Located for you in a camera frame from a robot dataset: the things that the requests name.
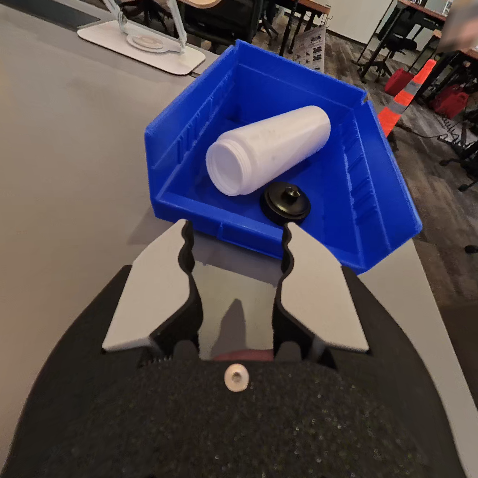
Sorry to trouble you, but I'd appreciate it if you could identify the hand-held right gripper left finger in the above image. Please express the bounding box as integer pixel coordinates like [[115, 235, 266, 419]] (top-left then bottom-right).
[[103, 220, 204, 359]]

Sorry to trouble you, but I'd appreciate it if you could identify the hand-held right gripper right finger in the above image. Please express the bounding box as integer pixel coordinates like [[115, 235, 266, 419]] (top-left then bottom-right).
[[273, 222, 369, 361]]

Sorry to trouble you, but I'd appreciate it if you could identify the black bottle lid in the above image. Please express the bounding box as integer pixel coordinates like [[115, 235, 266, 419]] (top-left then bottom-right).
[[259, 182, 312, 226]]

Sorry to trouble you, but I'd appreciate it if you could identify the blue plastic bin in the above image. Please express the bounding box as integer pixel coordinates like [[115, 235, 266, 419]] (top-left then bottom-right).
[[145, 39, 423, 276]]

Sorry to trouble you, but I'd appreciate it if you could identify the white plastic bottle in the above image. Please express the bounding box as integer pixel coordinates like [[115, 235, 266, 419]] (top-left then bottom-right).
[[205, 105, 331, 196]]

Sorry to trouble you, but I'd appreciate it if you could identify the person's right hand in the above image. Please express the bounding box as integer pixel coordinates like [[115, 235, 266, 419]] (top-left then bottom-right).
[[214, 349, 274, 361]]

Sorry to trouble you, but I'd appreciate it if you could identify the orange traffic cone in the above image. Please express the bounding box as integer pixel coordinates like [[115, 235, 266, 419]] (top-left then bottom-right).
[[377, 59, 437, 138]]

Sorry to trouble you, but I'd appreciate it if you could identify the red plastic bin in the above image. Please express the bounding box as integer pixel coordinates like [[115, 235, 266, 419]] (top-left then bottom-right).
[[433, 85, 470, 120], [385, 68, 415, 97]]

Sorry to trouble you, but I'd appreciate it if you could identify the hanging printed tag sheet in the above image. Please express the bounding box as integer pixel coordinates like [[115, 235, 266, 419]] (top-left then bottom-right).
[[291, 25, 326, 72]]

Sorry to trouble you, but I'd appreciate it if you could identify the instruction sheet on stand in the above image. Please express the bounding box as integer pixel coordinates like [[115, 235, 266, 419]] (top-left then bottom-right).
[[78, 0, 221, 76]]

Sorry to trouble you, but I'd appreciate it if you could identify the black floor stand pole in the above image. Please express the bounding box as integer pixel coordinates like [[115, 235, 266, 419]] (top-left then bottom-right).
[[279, 0, 299, 57]]

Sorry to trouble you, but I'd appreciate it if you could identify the brown wooden table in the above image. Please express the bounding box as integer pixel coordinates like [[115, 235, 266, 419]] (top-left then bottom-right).
[[276, 0, 333, 15]]

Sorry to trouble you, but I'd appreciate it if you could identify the dark office desk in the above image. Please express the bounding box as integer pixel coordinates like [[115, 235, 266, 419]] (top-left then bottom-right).
[[360, 0, 449, 79]]

